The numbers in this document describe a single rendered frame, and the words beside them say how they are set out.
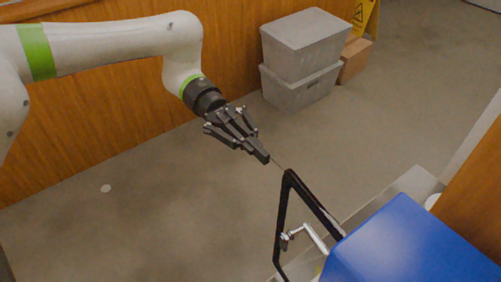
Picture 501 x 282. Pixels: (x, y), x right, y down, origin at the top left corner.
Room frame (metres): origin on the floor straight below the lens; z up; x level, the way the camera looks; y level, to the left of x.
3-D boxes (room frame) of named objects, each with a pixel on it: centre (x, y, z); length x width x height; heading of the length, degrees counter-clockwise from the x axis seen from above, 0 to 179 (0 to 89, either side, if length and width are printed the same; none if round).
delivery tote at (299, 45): (2.35, -0.43, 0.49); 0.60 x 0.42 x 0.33; 127
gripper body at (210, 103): (0.63, 0.07, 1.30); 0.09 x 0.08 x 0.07; 37
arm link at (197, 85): (0.69, 0.12, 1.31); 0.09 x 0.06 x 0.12; 127
